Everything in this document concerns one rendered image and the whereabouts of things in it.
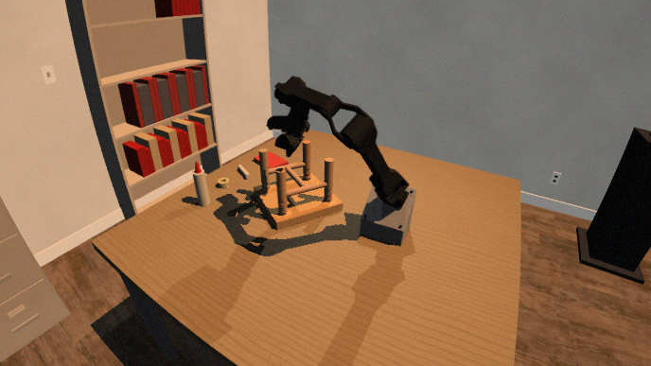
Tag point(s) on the tan roll of tape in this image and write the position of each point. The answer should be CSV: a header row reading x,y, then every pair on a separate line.
x,y
222,183

